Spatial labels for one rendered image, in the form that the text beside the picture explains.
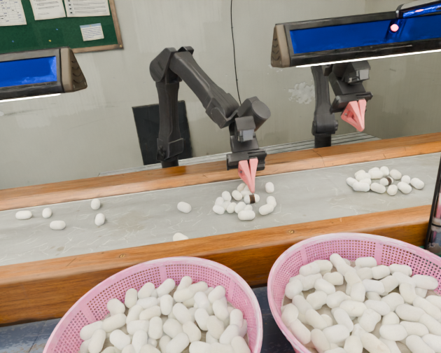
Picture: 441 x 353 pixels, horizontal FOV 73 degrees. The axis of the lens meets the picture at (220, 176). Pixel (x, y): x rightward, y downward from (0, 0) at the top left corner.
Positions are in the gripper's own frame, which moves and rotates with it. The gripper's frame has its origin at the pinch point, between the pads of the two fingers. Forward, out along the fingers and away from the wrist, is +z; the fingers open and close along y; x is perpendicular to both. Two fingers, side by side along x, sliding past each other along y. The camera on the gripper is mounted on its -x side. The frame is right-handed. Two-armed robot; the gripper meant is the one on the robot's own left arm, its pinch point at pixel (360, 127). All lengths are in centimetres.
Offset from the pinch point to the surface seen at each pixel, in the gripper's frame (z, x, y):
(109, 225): 18, -1, -66
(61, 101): -137, 117, -149
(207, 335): 43, -21, -46
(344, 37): 1.2, -30.7, -16.4
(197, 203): 14.1, 2.8, -46.1
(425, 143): 1.9, 10.1, 23.7
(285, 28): -1.4, -31.7, -26.1
